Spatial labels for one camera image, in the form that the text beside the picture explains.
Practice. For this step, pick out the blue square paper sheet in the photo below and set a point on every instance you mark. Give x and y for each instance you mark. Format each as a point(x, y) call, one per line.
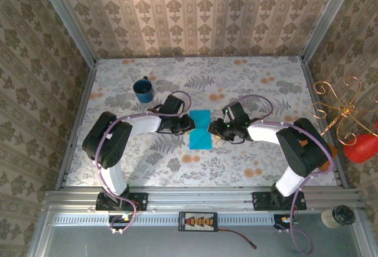
point(200, 141)

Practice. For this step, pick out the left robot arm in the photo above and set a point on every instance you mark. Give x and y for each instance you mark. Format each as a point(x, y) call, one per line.
point(109, 141)

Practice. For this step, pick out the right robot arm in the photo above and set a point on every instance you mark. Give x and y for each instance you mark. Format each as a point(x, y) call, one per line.
point(301, 150)

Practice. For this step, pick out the floral patterned table cover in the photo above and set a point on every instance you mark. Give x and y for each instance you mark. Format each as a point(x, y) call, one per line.
point(236, 165)

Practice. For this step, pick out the dark blue ceramic mug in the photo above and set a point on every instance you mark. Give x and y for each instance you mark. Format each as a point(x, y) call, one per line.
point(143, 93)

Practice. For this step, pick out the black power distribution board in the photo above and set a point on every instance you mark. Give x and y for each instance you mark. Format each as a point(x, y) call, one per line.
point(198, 221)

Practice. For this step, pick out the small black connector board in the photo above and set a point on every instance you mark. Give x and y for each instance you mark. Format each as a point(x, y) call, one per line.
point(285, 220)
point(119, 218)

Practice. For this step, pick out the brown wooden block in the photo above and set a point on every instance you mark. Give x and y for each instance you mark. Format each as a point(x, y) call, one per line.
point(333, 150)

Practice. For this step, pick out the red heart-shaped ornament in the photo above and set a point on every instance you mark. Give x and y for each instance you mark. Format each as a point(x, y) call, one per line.
point(361, 149)

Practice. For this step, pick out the white roll with black core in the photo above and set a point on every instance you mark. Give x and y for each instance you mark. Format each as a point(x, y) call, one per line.
point(339, 217)

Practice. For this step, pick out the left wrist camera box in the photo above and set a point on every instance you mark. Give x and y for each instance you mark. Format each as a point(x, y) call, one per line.
point(172, 104)

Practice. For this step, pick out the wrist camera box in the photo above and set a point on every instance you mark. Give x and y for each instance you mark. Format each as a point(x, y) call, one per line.
point(172, 104)
point(236, 112)

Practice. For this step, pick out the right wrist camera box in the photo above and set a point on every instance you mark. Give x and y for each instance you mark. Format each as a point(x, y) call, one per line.
point(236, 112)

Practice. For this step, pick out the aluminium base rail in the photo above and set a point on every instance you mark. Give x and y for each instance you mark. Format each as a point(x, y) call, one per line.
point(200, 198)

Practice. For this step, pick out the right arm's black base plate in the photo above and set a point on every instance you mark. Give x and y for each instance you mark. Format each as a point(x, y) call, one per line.
point(263, 202)

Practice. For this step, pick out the left arm's black base plate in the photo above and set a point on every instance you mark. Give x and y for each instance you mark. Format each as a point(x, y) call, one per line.
point(138, 202)

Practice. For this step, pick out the aluminium side rail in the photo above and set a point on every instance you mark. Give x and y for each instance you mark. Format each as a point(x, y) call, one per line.
point(325, 91)
point(76, 121)

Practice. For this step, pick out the aluminium frame post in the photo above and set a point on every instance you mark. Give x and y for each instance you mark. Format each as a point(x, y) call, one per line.
point(66, 17)
point(327, 17)

